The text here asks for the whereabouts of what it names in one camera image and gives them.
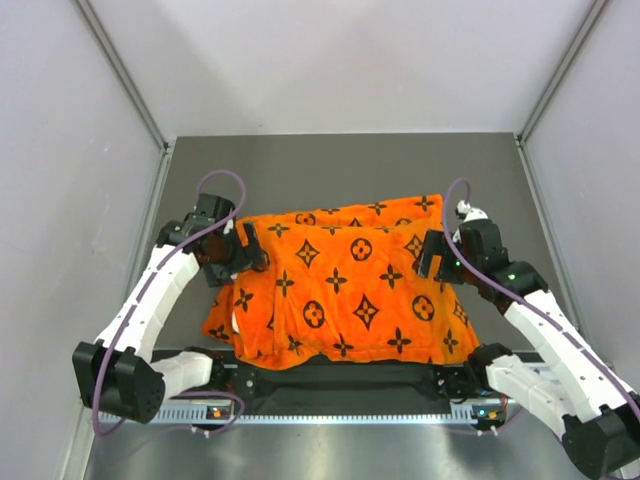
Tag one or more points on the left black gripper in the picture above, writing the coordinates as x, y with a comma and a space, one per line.
247, 257

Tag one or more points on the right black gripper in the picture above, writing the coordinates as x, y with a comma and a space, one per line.
435, 243

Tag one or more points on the orange patterned pillowcase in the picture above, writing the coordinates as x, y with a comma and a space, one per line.
341, 284

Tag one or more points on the white pillow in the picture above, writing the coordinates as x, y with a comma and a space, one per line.
234, 323

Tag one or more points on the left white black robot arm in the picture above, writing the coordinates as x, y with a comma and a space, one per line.
115, 373

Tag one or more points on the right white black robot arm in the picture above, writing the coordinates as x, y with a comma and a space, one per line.
588, 408

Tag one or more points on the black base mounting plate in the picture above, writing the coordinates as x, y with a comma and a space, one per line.
319, 385

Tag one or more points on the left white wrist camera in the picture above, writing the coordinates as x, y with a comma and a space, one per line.
229, 227

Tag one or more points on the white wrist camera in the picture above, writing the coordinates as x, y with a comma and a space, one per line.
465, 212
229, 227

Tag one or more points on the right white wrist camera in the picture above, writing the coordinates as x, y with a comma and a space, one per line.
465, 212

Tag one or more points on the grey slotted cable duct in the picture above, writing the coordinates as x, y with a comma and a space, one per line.
218, 412

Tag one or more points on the left aluminium corner post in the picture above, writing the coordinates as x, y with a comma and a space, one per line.
98, 32

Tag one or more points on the aluminium corner post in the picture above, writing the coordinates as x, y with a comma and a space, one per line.
586, 27
98, 32

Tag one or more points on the right aluminium corner post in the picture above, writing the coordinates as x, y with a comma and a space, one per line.
586, 27

